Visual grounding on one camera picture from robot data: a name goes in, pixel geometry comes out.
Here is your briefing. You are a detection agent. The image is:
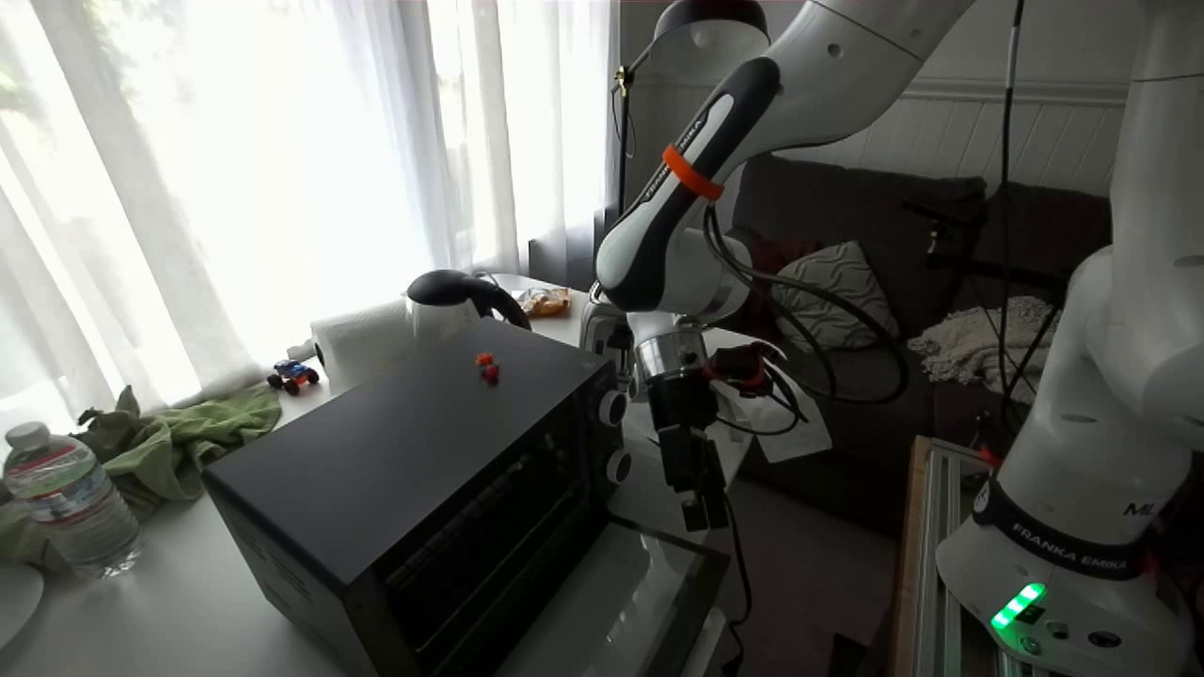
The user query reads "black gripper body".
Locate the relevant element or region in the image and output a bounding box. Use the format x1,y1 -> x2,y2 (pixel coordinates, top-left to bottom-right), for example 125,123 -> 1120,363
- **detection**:
627,309 -> 724,439

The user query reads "glass toaster oven door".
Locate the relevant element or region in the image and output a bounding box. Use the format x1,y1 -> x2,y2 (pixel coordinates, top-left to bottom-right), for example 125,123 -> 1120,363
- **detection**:
493,520 -> 737,677

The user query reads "black toaster oven body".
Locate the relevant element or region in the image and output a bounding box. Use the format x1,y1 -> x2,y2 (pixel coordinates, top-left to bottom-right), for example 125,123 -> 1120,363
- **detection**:
204,315 -> 633,677

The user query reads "white crumpled paper sheet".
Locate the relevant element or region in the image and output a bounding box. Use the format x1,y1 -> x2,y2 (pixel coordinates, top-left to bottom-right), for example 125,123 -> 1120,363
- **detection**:
604,325 -> 834,548

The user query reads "orange snack packet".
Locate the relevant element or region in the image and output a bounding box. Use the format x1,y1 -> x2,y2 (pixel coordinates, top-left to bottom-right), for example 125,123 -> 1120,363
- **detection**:
517,284 -> 577,320

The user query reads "white patterned pillow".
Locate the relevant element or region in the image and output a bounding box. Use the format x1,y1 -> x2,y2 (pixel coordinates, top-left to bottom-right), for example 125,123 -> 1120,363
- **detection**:
766,239 -> 904,359

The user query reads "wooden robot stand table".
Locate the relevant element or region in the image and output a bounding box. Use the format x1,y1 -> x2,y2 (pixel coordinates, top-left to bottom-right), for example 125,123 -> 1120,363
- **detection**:
883,429 -> 1007,677

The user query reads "black kettle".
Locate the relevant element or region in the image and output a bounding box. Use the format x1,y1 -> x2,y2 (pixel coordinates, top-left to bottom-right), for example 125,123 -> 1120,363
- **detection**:
404,268 -> 535,336

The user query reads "dark grey sofa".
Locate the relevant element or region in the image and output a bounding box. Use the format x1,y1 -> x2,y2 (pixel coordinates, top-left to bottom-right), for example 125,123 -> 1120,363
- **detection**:
726,152 -> 1120,541

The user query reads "cream blanket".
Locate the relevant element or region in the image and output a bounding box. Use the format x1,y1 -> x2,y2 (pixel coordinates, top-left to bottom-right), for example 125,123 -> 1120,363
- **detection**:
905,293 -> 1068,405

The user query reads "small toy car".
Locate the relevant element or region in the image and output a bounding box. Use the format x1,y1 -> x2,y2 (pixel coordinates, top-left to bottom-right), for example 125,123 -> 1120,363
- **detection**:
265,353 -> 327,399

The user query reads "white sheer curtain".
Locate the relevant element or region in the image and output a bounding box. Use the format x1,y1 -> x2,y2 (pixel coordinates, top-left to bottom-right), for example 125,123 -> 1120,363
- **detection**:
0,0 -> 619,436

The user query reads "green cloth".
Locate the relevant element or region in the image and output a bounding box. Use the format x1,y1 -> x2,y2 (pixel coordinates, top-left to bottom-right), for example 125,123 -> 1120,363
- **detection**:
0,379 -> 285,573

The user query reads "clear plastic water bottle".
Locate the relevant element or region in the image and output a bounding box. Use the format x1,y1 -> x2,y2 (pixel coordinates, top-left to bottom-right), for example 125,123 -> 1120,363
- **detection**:
0,422 -> 144,583

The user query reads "white plate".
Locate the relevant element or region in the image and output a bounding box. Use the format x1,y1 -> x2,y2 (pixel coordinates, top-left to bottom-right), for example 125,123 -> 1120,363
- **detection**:
0,562 -> 50,660

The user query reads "red black wrist camera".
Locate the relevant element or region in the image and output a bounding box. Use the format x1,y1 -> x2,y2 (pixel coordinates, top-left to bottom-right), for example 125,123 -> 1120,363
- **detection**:
708,338 -> 779,397

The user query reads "black power cable with plug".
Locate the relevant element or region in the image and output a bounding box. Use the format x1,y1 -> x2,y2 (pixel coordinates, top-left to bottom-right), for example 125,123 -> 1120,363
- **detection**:
719,494 -> 759,637

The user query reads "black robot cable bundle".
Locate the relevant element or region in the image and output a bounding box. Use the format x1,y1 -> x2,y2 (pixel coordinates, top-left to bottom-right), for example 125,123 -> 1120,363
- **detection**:
695,202 -> 922,444

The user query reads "orange strap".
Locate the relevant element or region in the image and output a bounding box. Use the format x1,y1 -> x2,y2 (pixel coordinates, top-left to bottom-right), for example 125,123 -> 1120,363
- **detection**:
660,143 -> 730,206

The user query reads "aluminium rail frame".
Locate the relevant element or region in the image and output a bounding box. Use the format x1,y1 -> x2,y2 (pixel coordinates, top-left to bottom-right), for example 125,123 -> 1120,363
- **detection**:
912,444 -> 1007,677

